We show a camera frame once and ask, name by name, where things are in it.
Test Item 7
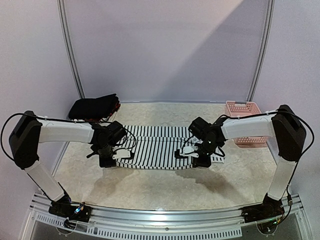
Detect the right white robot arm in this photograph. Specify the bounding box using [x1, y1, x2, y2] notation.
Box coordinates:
[188, 104, 307, 218]

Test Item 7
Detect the black white striped garment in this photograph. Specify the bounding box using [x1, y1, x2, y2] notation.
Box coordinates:
[115, 124, 227, 171]

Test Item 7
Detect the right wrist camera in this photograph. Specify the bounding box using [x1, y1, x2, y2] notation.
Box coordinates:
[174, 146, 199, 159]

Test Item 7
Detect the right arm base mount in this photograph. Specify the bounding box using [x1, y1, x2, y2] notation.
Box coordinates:
[239, 194, 293, 225]

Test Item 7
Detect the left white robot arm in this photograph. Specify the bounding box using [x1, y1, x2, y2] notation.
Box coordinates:
[8, 111, 127, 217]

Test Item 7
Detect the pink plastic basket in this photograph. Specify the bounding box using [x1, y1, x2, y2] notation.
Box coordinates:
[221, 100, 275, 145]

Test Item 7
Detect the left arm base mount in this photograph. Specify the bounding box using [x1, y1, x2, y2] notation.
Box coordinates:
[48, 195, 93, 223]

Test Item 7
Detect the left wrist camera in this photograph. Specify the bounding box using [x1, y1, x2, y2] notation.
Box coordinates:
[112, 148, 132, 160]

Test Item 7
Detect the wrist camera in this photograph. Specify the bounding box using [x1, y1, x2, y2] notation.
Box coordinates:
[112, 148, 132, 160]
[174, 146, 199, 159]

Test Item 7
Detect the left aluminium frame post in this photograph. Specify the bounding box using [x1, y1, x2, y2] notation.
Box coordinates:
[57, 0, 85, 99]

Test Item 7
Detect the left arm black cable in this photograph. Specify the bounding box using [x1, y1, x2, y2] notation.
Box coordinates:
[0, 112, 106, 163]

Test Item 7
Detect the aluminium frame post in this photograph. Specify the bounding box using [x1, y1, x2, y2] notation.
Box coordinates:
[57, 0, 85, 99]
[246, 0, 275, 102]

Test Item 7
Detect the black t-shirt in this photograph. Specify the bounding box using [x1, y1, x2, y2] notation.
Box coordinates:
[68, 93, 121, 120]

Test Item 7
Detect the aluminium front rail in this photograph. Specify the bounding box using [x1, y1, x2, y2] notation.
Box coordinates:
[22, 193, 313, 240]

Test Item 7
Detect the right aluminium frame post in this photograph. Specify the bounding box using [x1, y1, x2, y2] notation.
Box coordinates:
[246, 0, 275, 102]

